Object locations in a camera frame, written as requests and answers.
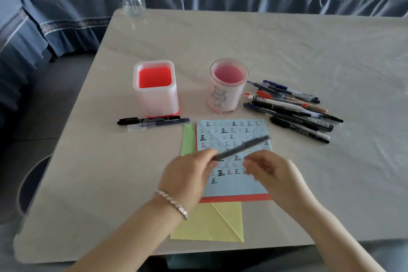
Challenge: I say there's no person's left hand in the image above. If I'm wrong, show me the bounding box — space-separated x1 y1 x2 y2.
158 149 221 215

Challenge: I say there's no square white red pen holder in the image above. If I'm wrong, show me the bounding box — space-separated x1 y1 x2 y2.
133 59 180 119

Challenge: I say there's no silver link bracelet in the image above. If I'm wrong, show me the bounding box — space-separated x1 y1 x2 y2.
155 189 189 221

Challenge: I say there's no person's right hand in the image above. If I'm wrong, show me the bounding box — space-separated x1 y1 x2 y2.
243 150 316 215

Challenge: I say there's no green paper sheet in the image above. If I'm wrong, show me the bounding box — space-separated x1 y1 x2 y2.
181 124 197 156

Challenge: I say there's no person's right forearm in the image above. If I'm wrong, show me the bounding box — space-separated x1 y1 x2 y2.
296 204 386 272

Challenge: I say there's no long grey pen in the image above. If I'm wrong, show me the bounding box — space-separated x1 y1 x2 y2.
212 135 271 162

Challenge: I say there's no dark navy gel pen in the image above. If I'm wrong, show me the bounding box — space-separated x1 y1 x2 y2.
127 118 190 131

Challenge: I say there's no blue paper with writing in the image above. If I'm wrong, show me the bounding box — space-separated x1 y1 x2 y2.
195 119 274 198

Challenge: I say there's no black marker pen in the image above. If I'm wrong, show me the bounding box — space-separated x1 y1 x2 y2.
117 116 181 126

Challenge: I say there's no person's left forearm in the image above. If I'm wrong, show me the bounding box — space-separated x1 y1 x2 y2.
65 198 189 272

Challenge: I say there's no yellow paper sheet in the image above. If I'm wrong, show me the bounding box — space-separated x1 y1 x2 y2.
170 201 244 243

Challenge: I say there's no pile of assorted pens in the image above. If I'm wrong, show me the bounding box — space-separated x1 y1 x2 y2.
243 79 344 144

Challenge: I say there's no round pink pen holder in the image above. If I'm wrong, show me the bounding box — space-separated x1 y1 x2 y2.
206 58 249 113

